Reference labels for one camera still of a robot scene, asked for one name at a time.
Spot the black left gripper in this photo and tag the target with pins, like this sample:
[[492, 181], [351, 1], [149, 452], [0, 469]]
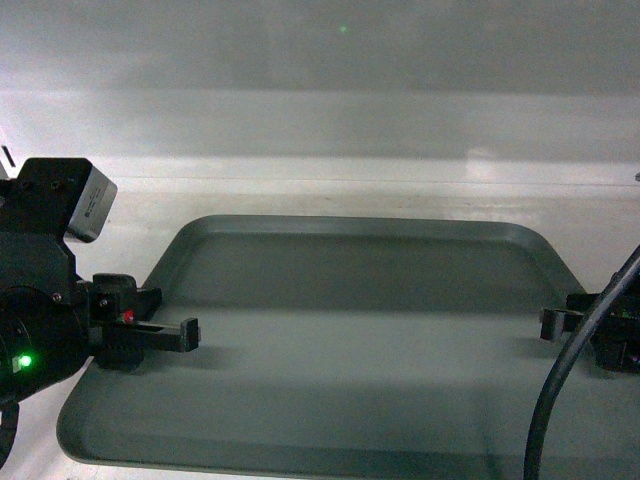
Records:
[[113, 313]]

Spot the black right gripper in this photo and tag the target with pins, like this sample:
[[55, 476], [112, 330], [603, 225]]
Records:
[[616, 341]]

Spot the grey rectangular serving tray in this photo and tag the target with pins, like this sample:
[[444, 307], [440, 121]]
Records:
[[335, 348]]

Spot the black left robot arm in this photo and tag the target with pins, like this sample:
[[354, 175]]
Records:
[[52, 320]]

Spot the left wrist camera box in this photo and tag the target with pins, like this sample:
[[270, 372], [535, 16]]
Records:
[[92, 208]]

